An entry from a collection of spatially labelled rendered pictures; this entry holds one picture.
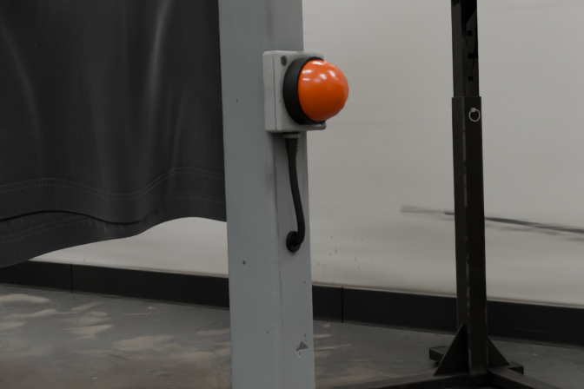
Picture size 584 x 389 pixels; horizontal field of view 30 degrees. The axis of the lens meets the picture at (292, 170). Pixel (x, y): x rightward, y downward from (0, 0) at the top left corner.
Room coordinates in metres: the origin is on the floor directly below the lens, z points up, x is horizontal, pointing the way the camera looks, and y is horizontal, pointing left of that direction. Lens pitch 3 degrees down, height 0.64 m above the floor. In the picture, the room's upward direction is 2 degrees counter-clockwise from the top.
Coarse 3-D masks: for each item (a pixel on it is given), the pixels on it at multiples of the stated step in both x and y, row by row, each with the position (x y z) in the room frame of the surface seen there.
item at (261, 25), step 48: (240, 0) 0.68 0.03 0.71; (288, 0) 0.69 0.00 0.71; (240, 48) 0.68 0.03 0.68; (288, 48) 0.69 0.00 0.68; (240, 96) 0.69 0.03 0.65; (240, 144) 0.69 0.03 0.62; (240, 192) 0.69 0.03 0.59; (288, 192) 0.68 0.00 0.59; (240, 240) 0.69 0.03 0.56; (240, 288) 0.69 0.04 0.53; (288, 288) 0.68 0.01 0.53; (240, 336) 0.69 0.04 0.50; (288, 336) 0.68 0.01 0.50; (240, 384) 0.69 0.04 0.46; (288, 384) 0.68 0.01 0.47
